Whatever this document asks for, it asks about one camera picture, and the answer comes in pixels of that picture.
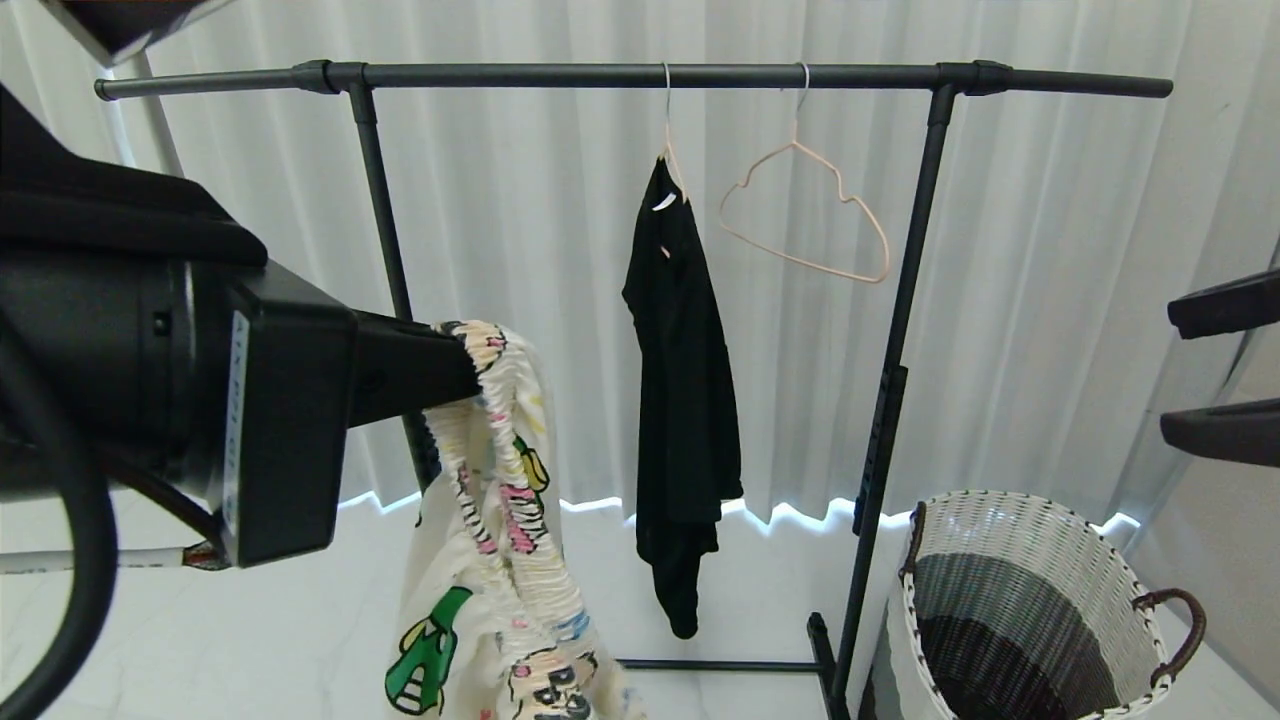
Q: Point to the white laundry basket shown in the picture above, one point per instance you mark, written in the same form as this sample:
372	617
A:
1010	540

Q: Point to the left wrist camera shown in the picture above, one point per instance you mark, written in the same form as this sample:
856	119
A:
100	215

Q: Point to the white curtain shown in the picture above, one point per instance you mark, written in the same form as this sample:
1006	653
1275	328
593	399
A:
1050	250

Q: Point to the black garment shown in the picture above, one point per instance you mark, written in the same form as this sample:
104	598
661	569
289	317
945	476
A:
685	400

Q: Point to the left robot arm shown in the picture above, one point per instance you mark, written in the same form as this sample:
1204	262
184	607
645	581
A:
100	558

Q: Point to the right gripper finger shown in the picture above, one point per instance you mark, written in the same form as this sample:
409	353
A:
1230	303
1230	430

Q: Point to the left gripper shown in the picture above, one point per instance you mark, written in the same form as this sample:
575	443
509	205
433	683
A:
290	430

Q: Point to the black clothes rack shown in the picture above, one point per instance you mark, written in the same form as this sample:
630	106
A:
620	75

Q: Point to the pink clothes hanger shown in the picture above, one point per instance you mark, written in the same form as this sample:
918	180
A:
800	262
667	110

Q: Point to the cream printed garment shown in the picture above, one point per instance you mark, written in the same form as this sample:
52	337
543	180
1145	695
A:
450	560

